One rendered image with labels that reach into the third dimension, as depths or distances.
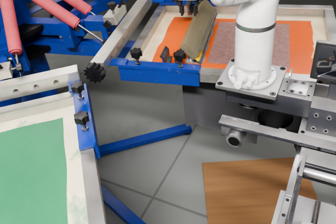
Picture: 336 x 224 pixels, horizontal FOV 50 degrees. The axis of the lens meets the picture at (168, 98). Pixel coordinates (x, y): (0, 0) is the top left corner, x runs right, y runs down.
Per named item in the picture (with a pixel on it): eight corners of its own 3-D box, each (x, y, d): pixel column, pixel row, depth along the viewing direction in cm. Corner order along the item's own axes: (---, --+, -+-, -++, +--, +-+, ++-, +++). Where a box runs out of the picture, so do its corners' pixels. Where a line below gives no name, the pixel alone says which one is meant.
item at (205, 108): (296, 136, 151) (309, 65, 129) (297, 151, 145) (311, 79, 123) (190, 125, 163) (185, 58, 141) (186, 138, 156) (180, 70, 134)
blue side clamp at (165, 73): (201, 78, 131) (201, 62, 126) (199, 86, 127) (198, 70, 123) (125, 73, 138) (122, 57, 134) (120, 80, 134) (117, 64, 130)
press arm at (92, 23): (126, 26, 158) (125, 15, 155) (122, 32, 154) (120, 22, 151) (91, 24, 163) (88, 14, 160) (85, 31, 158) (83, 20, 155)
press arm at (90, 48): (279, 60, 150) (280, 47, 146) (279, 68, 145) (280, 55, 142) (24, 45, 181) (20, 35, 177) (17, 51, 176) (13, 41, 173)
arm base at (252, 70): (267, 101, 87) (272, 45, 78) (217, 90, 92) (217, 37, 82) (280, 67, 98) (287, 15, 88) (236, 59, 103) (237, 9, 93)
